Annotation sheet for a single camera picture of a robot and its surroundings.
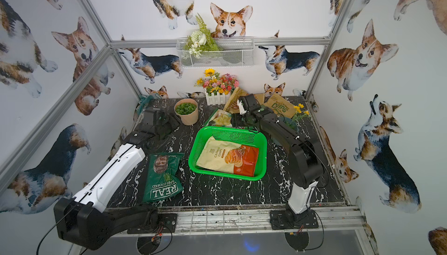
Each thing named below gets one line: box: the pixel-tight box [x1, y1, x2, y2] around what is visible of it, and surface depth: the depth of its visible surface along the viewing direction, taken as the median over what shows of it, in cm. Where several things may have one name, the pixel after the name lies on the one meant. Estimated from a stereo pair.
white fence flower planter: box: [194, 68, 240, 106], surface depth 112 cm
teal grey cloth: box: [136, 94, 155, 116], surface depth 123 cm
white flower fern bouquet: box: [182, 12, 219, 59], surface depth 82 cm
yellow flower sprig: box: [292, 103, 311, 122], surface depth 94 cm
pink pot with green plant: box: [174, 97, 199, 126], surface depth 103 cm
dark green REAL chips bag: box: [142, 152, 185, 203], surface depth 85 cm
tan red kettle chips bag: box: [222, 86, 248, 115], surface depth 115 cm
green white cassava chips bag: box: [203, 107, 233, 128], surface depth 109 cm
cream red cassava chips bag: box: [196, 136, 260, 177], surface depth 92 cm
